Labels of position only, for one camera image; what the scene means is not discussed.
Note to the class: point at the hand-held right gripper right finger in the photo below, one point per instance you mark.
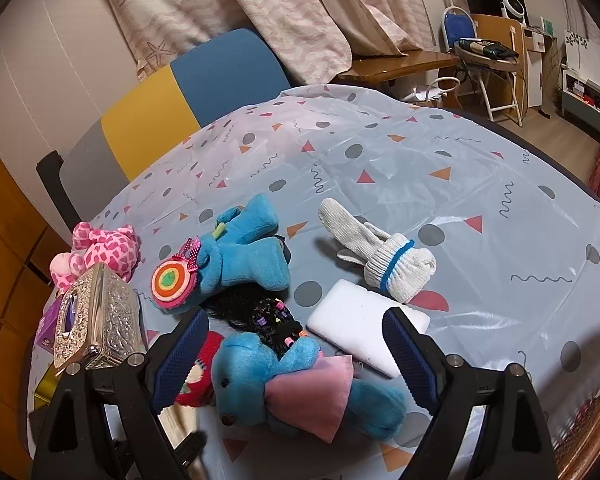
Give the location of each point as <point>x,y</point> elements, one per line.
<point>411,360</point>

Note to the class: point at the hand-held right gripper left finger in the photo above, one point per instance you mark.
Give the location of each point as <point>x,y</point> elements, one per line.
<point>177,360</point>

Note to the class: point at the red plush toy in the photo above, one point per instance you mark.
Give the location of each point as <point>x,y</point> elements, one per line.
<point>202,370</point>

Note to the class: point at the blue plush bear pink dress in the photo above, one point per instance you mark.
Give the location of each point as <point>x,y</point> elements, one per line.
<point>245,375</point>

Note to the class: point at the white knit glove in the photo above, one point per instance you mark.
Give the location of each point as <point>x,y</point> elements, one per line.
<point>395,265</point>

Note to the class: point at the blue plush toy with lollipop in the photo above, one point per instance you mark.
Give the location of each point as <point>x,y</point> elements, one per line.
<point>245,260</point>

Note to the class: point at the white foam block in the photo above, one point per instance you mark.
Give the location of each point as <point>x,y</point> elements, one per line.
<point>350,320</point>

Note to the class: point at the glittery gold box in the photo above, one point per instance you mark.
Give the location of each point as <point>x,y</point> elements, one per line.
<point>110,315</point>

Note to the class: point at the pink spotted plush toy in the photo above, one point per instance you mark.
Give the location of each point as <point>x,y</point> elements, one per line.
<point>107,250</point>

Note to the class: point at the purple cardboard box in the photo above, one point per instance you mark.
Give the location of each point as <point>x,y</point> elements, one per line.
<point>47,330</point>

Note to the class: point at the wooden panelled wardrobe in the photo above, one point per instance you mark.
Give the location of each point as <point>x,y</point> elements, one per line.
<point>5,260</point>

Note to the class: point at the grey yellow blue chair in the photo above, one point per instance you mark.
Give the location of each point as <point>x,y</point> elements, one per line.
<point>135,110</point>

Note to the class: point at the wooden table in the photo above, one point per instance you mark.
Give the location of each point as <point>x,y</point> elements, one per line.
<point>405,62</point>

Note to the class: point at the white narrow cabinet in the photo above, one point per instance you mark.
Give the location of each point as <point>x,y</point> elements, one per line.
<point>535,65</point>

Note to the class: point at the white folding chair blue back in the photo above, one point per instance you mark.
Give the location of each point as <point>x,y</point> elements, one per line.
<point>452,25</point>

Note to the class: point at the wooden cabinet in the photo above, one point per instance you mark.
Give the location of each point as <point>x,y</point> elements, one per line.
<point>495,30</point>

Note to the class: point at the white low shelf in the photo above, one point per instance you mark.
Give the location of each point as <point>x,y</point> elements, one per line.
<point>575,50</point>

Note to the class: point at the pink patterned curtain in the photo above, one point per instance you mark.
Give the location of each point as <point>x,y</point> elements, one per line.
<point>260,5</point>

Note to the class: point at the white round fan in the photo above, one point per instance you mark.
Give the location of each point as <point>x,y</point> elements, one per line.
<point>512,7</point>

